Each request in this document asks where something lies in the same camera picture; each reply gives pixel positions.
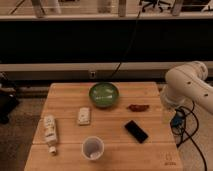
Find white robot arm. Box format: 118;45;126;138
160;61;213;115

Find white eraser block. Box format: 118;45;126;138
77;107;91;125

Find green bowl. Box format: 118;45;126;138
89;82;119;108

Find black smartphone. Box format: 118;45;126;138
125;120;148;143

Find clear plastic cup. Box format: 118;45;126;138
81;136;105;161

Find white lotion bottle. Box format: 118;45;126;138
43;115;58;155

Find blue box on floor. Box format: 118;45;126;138
170;111;185;135

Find black office chair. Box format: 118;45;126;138
138;0;171;13

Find dark object at left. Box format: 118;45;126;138
0;72;19;124

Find wall power outlet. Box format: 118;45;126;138
90;71;96;79

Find black hanging cable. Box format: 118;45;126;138
105;8;142;81

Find black cables beside table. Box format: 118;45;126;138
173;99;209;171

